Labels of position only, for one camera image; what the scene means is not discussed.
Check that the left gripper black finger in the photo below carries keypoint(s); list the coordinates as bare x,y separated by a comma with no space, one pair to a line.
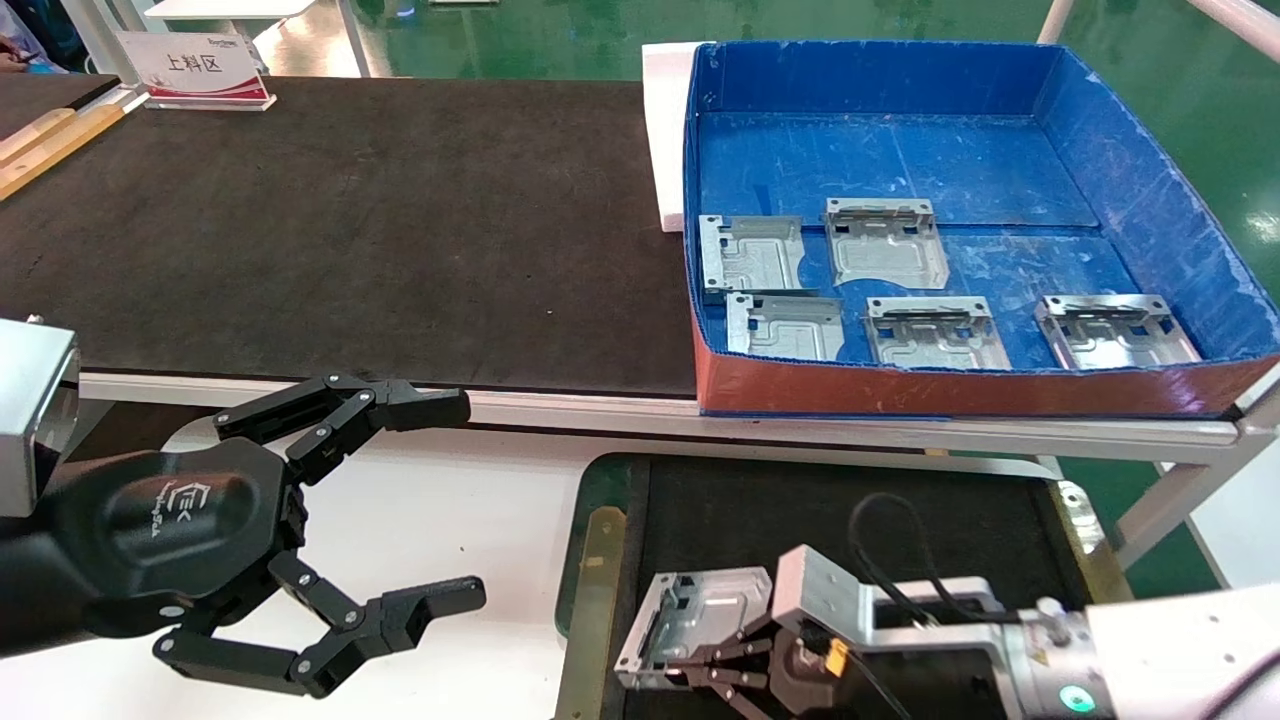
400,615
410,408

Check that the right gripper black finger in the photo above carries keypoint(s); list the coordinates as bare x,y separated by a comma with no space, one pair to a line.
745,695
745,650

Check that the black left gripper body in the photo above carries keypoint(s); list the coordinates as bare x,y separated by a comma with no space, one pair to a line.
170,520

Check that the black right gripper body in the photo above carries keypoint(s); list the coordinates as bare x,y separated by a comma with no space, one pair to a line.
800,685

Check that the stamped sheet metal bracket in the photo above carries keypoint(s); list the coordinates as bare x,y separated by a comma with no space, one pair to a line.
785,328
890,250
935,340
1110,335
750,255
710,605

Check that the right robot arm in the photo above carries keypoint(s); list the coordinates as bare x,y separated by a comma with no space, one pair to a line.
1170,650

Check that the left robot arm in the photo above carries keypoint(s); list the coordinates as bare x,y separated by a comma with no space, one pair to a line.
35,595

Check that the large black conveyor mat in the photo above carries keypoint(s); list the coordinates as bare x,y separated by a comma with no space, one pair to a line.
350,230

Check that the white foam block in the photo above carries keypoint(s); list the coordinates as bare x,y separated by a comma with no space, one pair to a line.
662,140

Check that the yellow wooden strip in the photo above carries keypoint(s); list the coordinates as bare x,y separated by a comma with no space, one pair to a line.
70,148

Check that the white red acrylic sign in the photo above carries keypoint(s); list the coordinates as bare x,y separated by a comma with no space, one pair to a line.
195,65

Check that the pale wooden strip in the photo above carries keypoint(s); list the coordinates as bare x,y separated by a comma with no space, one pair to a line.
35,133

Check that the white background table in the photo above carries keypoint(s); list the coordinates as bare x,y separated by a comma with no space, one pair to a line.
230,8

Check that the white rounded panel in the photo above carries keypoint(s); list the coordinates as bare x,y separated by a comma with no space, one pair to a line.
1245,530

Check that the white machine column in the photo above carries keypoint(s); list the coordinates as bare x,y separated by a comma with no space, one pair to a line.
100,40

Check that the blue corrugated plastic box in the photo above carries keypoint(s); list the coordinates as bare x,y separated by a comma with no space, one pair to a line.
880,150

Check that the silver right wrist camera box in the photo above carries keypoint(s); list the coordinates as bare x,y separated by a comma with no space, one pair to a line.
830,595

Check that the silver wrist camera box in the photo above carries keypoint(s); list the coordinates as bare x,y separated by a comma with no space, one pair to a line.
30,410
830,595

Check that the aluminium conveyor frame rail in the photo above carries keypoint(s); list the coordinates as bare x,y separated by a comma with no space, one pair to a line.
560,408

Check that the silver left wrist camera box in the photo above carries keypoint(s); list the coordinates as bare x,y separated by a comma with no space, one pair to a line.
30,410

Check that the white conveyor frame leg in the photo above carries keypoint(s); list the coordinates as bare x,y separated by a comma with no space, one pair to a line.
1190,490

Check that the white pipe frame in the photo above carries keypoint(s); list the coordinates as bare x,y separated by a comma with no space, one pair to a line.
1240,25

